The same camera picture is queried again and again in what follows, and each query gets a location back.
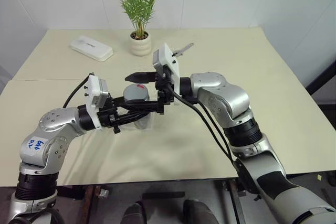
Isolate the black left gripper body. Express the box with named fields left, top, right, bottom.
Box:
left=96, top=97, right=122, bottom=135

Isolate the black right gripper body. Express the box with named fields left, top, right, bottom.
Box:
left=154, top=65, right=175, bottom=116

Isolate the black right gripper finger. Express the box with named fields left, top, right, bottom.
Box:
left=124, top=71, right=158, bottom=84
left=122, top=100, right=162, bottom=116

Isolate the clear plastic jar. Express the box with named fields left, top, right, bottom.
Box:
left=132, top=100, right=153, bottom=131

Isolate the grey jar lid red mark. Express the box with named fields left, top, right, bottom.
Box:
left=123, top=83, right=151, bottom=102

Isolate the white shallow box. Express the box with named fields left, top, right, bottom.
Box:
left=69, top=35, right=114, bottom=62

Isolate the palm plant in white pot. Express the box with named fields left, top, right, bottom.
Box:
left=115, top=0, right=171, bottom=57

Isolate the small silver metal tool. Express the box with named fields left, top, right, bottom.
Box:
left=172, top=42, right=195, bottom=57

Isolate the beige table cloth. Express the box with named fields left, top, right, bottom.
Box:
left=0, top=27, right=336, bottom=187

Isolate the black flat crossbar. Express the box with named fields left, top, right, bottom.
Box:
left=141, top=191, right=186, bottom=200

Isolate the rusty brown metal bar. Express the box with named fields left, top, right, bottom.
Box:
left=80, top=186, right=99, bottom=224

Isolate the dark rounded shape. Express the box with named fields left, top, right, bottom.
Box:
left=182, top=199, right=219, bottom=224
left=122, top=201, right=148, bottom=224

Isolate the black metal table leg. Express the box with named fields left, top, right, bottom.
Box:
left=222, top=179, right=249, bottom=224

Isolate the dark furniture panel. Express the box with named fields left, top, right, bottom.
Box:
left=306, top=58, right=336, bottom=107

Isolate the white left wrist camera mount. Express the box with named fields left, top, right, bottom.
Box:
left=84, top=74, right=110, bottom=131

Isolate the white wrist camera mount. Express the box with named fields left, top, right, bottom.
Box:
left=84, top=74, right=110, bottom=131
left=153, top=42, right=182, bottom=105

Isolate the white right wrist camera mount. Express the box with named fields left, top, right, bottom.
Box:
left=153, top=42, right=182, bottom=105

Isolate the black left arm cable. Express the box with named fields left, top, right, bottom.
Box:
left=64, top=73, right=92, bottom=109

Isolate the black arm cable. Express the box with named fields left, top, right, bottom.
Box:
left=195, top=102, right=237, bottom=163
left=64, top=73, right=92, bottom=109
left=167, top=83, right=236, bottom=166

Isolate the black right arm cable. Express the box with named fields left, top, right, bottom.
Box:
left=167, top=83, right=236, bottom=166
left=195, top=102, right=237, bottom=163

